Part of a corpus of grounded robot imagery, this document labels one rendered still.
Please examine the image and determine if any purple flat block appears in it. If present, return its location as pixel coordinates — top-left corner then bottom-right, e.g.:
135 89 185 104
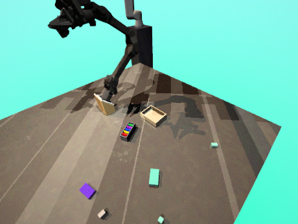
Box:
79 183 95 199

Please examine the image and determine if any turquoise rectangular block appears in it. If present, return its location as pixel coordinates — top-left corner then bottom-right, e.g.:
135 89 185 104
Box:
149 169 159 186

